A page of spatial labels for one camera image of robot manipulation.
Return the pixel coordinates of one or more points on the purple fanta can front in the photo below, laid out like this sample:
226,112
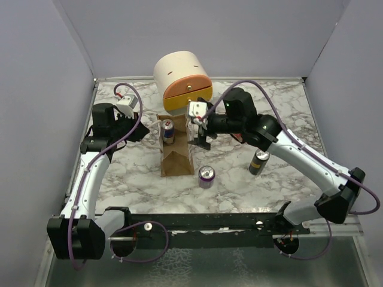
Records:
206,177

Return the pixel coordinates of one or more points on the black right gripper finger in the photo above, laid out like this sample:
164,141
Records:
201,142
200,99

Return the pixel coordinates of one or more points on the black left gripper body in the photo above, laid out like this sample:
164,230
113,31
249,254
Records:
120,127

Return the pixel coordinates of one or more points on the red cola can front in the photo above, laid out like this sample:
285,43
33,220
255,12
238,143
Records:
238,138

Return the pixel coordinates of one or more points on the brown canvas bag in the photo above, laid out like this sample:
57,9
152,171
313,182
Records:
176,158

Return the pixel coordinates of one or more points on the black yellow can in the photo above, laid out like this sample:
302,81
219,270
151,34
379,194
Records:
258,162

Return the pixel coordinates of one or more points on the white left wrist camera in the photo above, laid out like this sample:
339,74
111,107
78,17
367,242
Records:
127,104

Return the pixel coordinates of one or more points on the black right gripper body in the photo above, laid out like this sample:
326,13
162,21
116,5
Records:
218,124

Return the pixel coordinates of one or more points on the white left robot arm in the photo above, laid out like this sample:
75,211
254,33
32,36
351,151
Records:
77,233

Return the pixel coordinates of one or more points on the silver blue energy drink can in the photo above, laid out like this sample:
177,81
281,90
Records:
168,131

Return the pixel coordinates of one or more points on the cream round drawer cabinet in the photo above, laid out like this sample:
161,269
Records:
180,78

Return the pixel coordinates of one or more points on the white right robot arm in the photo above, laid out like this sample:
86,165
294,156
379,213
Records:
339,185

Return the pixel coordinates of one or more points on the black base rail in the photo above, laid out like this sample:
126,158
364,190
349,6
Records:
198,231

